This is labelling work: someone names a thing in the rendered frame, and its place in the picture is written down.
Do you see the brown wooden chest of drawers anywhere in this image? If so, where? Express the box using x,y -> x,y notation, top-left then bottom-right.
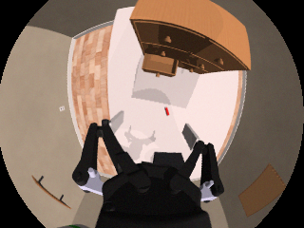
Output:
129,0 -> 251,71

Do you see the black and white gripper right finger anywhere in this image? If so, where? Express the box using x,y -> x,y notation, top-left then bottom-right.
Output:
166,123 -> 224,203

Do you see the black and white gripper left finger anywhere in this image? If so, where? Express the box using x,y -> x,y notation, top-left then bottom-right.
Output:
72,110 -> 151,195

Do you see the brown wooden drawer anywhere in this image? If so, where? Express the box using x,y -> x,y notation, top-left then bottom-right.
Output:
135,21 -> 205,51
178,61 -> 208,74
142,53 -> 179,77
182,53 -> 224,72
142,42 -> 187,60
192,40 -> 247,70

